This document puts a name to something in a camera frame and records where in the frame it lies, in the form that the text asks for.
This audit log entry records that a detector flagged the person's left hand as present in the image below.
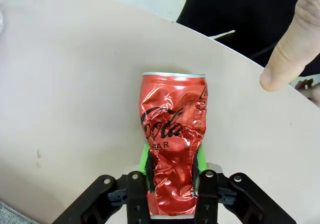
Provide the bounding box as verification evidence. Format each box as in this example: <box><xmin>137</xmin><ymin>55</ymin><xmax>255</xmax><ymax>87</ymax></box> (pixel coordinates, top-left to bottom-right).
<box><xmin>296</xmin><ymin>80</ymin><xmax>320</xmax><ymax>107</ymax></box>

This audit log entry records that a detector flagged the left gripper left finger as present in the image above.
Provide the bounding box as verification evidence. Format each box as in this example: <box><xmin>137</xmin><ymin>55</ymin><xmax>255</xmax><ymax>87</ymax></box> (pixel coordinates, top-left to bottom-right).
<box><xmin>51</xmin><ymin>143</ymin><xmax>157</xmax><ymax>224</ymax></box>

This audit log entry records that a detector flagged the person's right hand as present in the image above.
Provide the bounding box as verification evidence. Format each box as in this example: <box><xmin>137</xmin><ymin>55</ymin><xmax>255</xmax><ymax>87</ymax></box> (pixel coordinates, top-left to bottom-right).
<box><xmin>259</xmin><ymin>0</ymin><xmax>320</xmax><ymax>93</ymax></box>

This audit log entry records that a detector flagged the crushed red cola can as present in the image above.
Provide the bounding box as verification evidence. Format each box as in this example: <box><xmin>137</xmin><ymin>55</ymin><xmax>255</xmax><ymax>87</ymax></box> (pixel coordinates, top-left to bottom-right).
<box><xmin>138</xmin><ymin>71</ymin><xmax>210</xmax><ymax>220</ymax></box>

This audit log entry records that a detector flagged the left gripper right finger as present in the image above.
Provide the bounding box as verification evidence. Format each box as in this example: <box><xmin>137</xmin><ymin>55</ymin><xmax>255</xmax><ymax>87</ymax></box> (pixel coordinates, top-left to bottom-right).
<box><xmin>191</xmin><ymin>143</ymin><xmax>298</xmax><ymax>224</ymax></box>

